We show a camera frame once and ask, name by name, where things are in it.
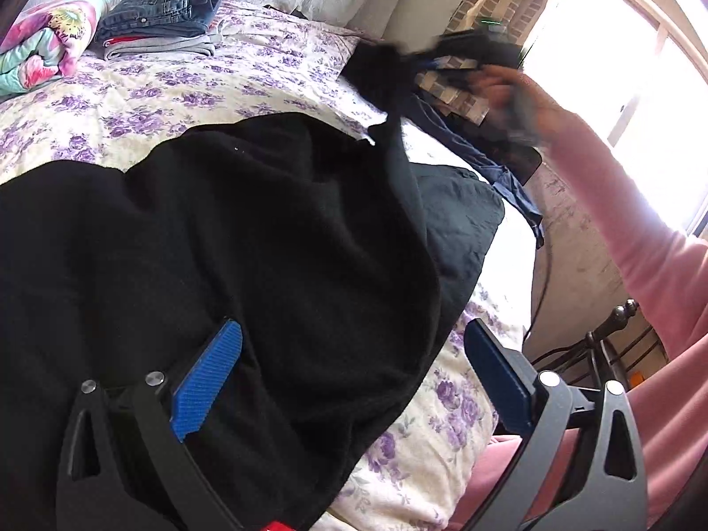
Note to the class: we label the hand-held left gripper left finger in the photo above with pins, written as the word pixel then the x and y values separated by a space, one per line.
pixel 207 381

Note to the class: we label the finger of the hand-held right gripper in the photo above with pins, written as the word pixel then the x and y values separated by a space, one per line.
pixel 442 62

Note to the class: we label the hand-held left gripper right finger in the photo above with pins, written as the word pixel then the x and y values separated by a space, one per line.
pixel 498 379

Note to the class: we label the black pants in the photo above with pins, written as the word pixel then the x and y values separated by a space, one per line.
pixel 221 265

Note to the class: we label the person's right forearm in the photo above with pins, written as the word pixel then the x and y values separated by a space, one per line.
pixel 608 193

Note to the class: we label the folded grey pants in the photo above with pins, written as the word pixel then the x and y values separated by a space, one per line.
pixel 166 47

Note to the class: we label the person's right hand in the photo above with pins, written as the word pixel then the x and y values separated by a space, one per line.
pixel 495 94

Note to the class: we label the checked cloth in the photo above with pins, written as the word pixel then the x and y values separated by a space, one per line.
pixel 453 94

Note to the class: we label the navy blue cloth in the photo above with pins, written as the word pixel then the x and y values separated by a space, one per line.
pixel 498 174

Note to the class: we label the bright window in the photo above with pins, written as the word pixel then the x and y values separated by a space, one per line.
pixel 636 66

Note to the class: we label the person's pink clothed body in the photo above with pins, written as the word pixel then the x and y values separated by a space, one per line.
pixel 675 442

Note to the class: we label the bed with purple floral sheet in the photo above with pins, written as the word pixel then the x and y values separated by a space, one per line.
pixel 182 94

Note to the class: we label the folded blue jeans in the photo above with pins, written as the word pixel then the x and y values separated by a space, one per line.
pixel 160 3

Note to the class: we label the folded red garment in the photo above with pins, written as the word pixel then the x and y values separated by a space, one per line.
pixel 123 40

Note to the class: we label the folded colourful floral blanket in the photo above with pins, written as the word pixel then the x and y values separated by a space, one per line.
pixel 47 44

